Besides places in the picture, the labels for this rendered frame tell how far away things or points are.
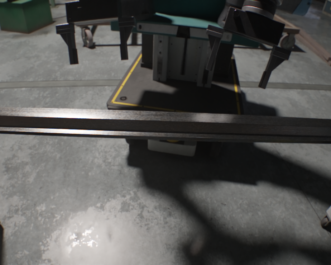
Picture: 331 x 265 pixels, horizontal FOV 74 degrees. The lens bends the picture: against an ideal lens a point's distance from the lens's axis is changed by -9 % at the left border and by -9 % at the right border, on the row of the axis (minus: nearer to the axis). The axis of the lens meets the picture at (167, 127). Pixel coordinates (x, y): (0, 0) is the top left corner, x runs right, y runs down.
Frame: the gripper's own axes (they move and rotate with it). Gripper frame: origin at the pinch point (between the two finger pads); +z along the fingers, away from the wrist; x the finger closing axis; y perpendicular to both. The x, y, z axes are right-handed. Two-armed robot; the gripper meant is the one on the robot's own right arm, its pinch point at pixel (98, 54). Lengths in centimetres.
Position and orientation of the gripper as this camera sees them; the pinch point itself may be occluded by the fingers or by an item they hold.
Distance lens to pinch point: 64.2
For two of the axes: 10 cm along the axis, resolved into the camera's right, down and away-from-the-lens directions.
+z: 0.6, 9.6, 2.8
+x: -10.0, 0.5, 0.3
